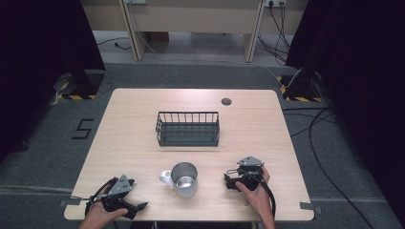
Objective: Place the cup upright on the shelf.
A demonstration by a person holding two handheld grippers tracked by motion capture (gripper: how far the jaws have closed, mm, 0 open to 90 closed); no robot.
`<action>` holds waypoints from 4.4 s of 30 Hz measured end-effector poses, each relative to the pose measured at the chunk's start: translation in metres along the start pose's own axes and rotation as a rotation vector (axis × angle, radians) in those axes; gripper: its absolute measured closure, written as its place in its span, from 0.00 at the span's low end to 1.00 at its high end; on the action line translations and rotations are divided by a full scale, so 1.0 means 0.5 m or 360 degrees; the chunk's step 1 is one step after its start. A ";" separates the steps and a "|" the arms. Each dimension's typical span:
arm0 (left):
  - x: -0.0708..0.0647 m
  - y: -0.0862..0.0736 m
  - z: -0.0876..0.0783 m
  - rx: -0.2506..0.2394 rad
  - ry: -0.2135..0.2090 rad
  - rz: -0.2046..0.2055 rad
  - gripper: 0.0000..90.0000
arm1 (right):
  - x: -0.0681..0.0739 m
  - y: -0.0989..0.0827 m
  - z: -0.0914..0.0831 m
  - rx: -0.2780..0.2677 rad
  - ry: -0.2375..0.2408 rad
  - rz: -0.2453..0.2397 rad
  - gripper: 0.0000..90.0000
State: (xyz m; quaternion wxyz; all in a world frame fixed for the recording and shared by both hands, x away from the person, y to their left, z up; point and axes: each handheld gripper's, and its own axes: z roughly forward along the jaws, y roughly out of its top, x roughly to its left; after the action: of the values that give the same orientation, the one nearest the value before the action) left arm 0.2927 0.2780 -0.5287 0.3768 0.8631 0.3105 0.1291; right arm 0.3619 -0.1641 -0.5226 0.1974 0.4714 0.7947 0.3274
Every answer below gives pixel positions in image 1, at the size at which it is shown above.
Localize long black floor cable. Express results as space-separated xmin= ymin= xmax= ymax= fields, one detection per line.
xmin=281 ymin=106 xmax=375 ymax=229

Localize bundle of black hanging cables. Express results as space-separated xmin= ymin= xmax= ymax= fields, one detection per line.
xmin=257 ymin=0 xmax=292 ymax=66

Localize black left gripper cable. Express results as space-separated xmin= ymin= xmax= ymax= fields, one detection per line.
xmin=84 ymin=177 xmax=119 ymax=218

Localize short black floor cable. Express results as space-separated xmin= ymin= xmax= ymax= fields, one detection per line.
xmin=96 ymin=36 xmax=132 ymax=52

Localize metal cup with white handle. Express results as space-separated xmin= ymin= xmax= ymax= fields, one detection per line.
xmin=159 ymin=161 xmax=199 ymax=198

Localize person's left hand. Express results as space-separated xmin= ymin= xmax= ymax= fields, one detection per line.
xmin=83 ymin=194 xmax=129 ymax=227

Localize black tape floor marking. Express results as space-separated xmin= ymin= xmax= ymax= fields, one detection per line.
xmin=71 ymin=118 xmax=96 ymax=140

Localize beige background desk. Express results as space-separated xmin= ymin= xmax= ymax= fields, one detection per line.
xmin=79 ymin=0 xmax=309 ymax=64

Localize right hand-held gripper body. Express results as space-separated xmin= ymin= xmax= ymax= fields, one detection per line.
xmin=236 ymin=156 xmax=266 ymax=192

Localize dark curtain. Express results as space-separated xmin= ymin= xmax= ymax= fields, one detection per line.
xmin=286 ymin=0 xmax=405 ymax=220
xmin=0 ymin=0 xmax=106 ymax=164

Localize person's right hand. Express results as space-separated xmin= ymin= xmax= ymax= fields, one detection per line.
xmin=234 ymin=166 xmax=272 ymax=212

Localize black wire basket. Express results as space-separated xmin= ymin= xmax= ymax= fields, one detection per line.
xmin=155 ymin=111 xmax=221 ymax=148

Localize grey tape piece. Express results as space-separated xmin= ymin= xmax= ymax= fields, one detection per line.
xmin=299 ymin=201 xmax=323 ymax=215
xmin=58 ymin=198 xmax=82 ymax=208

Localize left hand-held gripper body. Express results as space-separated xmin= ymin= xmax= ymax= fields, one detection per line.
xmin=100 ymin=174 xmax=139 ymax=214

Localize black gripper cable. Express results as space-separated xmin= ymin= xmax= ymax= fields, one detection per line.
xmin=84 ymin=177 xmax=119 ymax=218
xmin=252 ymin=176 xmax=277 ymax=221

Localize stand base with hazard tape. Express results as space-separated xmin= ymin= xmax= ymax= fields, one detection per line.
xmin=276 ymin=74 xmax=325 ymax=103
xmin=52 ymin=70 xmax=106 ymax=101

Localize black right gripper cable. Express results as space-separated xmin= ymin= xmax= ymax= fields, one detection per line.
xmin=252 ymin=176 xmax=277 ymax=221

